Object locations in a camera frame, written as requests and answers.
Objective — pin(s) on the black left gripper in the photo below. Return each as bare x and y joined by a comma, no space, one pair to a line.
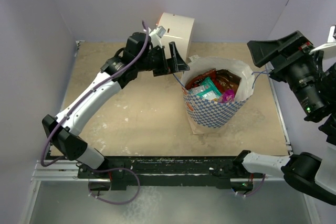
175,64

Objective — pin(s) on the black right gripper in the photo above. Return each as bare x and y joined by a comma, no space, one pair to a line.
277,52

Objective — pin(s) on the red Doritos chips bag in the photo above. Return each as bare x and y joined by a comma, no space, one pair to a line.
196,81

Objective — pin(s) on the brown Kettle chips bag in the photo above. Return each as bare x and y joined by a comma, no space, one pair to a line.
227,80

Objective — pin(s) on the blue checkered paper bag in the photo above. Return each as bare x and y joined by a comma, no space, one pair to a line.
207,116

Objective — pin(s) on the purple Lot 100 gummy bag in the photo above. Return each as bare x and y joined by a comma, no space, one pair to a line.
227,96

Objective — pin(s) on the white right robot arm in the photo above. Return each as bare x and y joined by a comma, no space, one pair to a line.
310,169

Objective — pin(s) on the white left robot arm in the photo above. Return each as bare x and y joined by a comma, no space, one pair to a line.
142,52

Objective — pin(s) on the teal mint candy bag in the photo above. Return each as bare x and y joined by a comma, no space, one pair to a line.
206,90

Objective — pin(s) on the small green white box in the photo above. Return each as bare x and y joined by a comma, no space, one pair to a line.
193,58

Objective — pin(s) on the white round cabinet orange front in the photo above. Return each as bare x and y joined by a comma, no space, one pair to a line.
179,29

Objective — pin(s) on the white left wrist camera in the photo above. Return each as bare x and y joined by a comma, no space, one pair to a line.
160,32

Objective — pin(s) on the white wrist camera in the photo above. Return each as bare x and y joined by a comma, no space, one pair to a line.
160,32
329,47

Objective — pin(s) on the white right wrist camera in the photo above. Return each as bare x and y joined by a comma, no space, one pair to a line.
329,47

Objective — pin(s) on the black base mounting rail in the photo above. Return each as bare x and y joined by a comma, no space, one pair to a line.
120,172

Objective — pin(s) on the aluminium frame rail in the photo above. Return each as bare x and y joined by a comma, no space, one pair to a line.
59,171

